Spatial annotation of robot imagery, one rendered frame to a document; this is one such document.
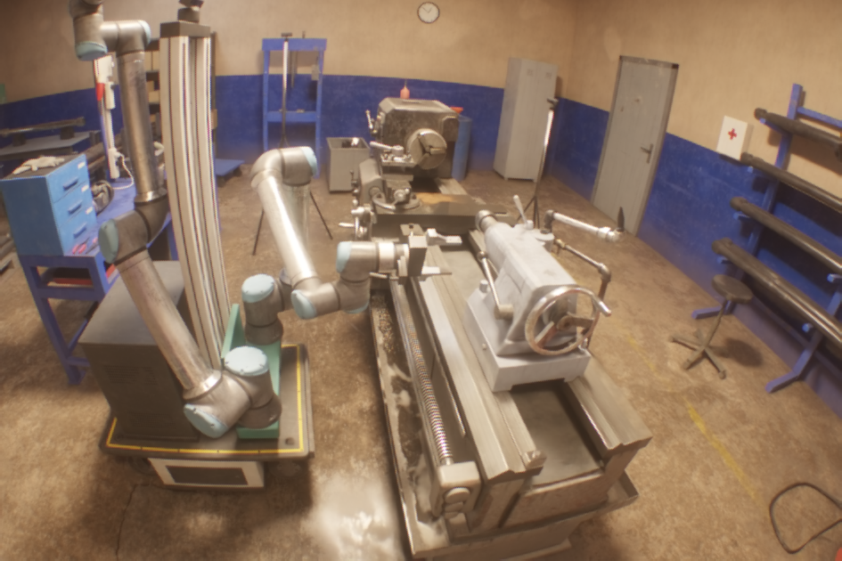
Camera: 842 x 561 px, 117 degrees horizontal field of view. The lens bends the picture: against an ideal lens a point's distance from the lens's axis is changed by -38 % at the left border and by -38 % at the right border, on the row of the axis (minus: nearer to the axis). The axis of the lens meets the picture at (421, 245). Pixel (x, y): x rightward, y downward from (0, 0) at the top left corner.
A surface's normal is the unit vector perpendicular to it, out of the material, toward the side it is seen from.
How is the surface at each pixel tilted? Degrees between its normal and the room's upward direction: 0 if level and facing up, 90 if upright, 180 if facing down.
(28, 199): 90
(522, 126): 90
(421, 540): 0
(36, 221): 90
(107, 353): 90
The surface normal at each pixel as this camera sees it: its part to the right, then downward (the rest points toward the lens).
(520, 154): 0.18, 0.45
